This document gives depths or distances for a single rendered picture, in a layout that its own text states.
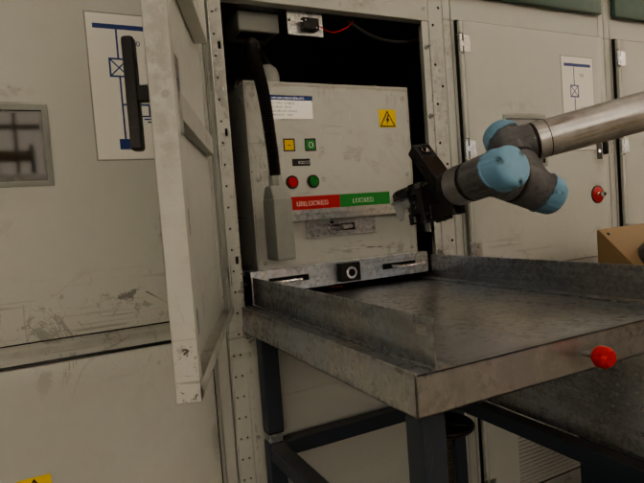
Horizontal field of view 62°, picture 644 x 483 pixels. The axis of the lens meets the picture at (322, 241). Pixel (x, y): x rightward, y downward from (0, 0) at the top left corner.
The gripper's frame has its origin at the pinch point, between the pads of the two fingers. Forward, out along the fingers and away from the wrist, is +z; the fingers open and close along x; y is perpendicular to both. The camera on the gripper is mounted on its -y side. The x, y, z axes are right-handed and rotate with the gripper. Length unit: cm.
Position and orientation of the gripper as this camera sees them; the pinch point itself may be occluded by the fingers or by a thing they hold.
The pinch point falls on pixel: (395, 199)
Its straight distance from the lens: 122.5
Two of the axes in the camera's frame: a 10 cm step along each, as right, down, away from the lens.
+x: 8.9, -1.0, 4.5
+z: -4.3, 1.6, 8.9
